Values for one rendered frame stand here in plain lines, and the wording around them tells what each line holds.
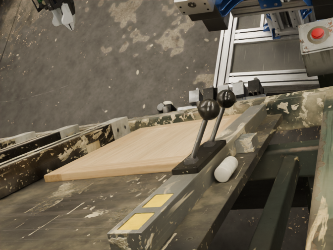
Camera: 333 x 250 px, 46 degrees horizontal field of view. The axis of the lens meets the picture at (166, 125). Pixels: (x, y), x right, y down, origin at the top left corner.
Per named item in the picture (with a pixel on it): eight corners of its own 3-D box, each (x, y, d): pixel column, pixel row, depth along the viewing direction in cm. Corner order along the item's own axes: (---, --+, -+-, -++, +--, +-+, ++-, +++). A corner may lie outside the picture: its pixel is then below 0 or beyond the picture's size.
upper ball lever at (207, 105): (201, 168, 73) (225, 101, 68) (195, 175, 69) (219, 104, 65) (183, 160, 74) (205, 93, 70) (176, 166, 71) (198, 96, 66)
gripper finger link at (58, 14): (57, 38, 125) (43, 11, 119) (67, 29, 129) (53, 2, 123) (65, 37, 123) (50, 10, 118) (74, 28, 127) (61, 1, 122)
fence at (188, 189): (267, 115, 133) (265, 103, 133) (148, 263, 48) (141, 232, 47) (252, 117, 135) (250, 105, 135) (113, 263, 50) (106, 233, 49)
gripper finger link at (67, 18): (65, 37, 123) (50, 10, 118) (74, 28, 127) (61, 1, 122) (72, 36, 122) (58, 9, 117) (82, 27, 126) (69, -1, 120)
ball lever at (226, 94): (219, 151, 84) (240, 92, 79) (214, 156, 80) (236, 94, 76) (202, 144, 85) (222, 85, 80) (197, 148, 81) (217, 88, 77)
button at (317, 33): (323, 29, 131) (323, 26, 129) (325, 39, 129) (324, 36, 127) (311, 32, 132) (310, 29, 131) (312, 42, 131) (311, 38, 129)
